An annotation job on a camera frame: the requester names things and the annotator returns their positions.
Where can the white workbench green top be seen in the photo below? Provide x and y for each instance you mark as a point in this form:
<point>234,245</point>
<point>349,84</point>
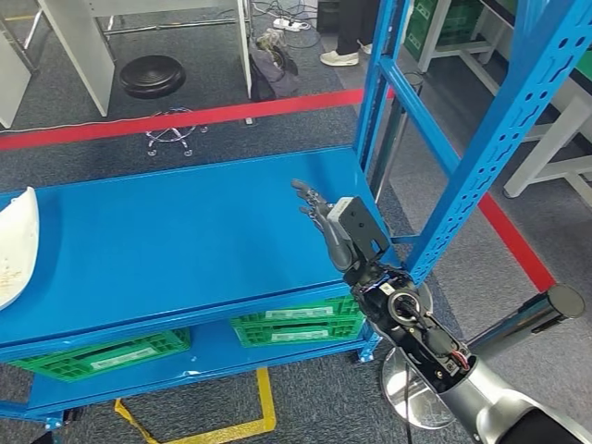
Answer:
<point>541,153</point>

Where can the long red barrier belt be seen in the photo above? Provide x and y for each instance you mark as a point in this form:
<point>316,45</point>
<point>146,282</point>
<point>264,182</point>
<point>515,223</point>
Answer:
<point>139,125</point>

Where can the short red barrier belt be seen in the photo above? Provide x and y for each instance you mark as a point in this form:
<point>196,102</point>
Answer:
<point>513,239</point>

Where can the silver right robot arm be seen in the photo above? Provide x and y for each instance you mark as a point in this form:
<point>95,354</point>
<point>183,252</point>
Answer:
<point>485,398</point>

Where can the white desk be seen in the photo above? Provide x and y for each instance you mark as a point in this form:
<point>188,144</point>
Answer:
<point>78,55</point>

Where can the green plastic crate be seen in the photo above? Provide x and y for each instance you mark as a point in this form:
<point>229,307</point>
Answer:
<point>254,337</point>
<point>462,24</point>
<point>171,340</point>
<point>250,318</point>

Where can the white power strip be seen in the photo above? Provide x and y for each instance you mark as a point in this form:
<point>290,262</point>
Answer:
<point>287,24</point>

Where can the blue metal shelf rack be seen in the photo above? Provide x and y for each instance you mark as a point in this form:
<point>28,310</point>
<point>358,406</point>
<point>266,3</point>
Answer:
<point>185,233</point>

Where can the chrome stanchion post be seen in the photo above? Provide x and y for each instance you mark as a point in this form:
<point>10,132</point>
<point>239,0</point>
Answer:
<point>388,147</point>
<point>522,321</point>

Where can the black bag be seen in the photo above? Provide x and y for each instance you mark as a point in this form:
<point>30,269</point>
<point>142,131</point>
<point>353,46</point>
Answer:
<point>272,73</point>

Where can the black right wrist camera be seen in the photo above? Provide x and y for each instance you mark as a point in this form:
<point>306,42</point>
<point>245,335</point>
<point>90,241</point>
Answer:
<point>363,227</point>

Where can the person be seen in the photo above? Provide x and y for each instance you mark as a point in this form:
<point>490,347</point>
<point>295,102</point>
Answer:
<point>351,24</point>

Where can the black robot foot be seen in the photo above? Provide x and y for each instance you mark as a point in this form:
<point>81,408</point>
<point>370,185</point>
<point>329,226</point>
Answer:
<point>41,438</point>

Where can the white plastic shell part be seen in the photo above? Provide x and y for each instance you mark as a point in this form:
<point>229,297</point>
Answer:
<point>18,245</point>

